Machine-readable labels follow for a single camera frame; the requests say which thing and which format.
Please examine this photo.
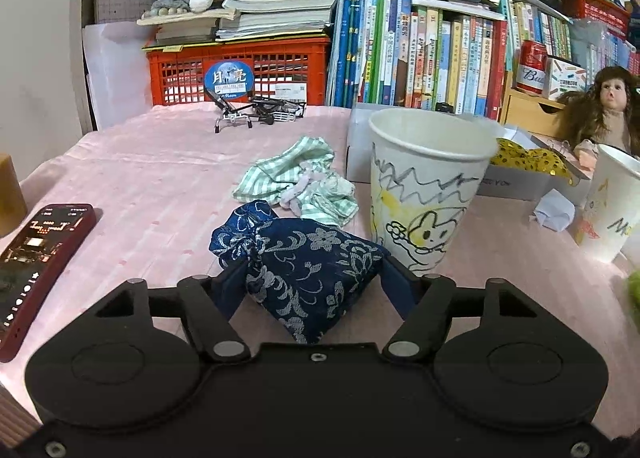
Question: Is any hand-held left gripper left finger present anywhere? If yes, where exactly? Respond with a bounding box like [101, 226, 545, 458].
[92, 263, 251, 363]

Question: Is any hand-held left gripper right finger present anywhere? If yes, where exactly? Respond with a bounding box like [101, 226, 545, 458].
[380, 256, 538, 363]

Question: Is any blue floral drawstring pouch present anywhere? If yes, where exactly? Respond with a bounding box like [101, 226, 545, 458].
[209, 199, 389, 345]

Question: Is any paper cup with cartoon drawing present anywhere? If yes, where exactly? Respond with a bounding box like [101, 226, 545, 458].
[368, 108, 501, 275]

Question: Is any green checked cloth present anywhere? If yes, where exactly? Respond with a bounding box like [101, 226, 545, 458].
[231, 135, 360, 227]

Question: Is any grey cardboard box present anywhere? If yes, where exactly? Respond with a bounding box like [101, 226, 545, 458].
[346, 102, 594, 203]

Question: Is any gold sequin pouch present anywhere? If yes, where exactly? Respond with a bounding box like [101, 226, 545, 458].
[492, 138, 577, 185]

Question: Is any white paper cup with lettering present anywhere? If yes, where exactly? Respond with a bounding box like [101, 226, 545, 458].
[572, 144, 640, 265]

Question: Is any green scrunchie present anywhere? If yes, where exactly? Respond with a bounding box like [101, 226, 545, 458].
[625, 268, 640, 319]

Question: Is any pale lilac scrunchie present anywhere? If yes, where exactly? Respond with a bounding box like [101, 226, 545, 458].
[277, 172, 331, 213]

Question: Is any pink tablecloth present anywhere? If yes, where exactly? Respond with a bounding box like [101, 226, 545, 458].
[0, 102, 640, 389]

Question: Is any crumpled white paper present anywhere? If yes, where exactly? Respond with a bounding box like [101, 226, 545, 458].
[531, 188, 577, 233]

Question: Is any red smartphone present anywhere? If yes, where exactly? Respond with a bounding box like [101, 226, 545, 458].
[0, 204, 98, 364]

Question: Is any blue round label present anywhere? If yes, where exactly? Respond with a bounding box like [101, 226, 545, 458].
[202, 58, 256, 101]

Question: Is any wooden drawer box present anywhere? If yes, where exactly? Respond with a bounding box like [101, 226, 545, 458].
[499, 70, 572, 139]

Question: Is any red plastic crate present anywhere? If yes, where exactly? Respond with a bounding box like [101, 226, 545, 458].
[145, 36, 332, 107]

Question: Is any row of children's books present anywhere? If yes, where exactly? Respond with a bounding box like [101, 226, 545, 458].
[327, 0, 509, 121]

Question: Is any tan block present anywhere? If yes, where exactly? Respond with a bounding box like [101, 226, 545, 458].
[0, 154, 29, 239]

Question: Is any white board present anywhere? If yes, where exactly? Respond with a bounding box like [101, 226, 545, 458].
[82, 22, 152, 131]

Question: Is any red beer can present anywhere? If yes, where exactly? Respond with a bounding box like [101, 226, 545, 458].
[515, 40, 550, 94]

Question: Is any white printed carton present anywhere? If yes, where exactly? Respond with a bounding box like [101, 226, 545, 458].
[542, 55, 589, 101]

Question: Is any long-haired doll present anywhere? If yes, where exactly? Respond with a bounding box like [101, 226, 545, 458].
[555, 66, 640, 166]

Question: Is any stack of books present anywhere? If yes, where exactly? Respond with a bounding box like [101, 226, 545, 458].
[217, 0, 339, 41]

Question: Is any row of thin books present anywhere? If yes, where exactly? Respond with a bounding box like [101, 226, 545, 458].
[505, 0, 640, 79]

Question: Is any grey grid board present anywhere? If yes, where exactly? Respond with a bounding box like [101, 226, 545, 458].
[92, 0, 157, 26]

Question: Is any red mesh basket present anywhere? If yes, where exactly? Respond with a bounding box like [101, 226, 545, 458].
[560, 0, 632, 36]

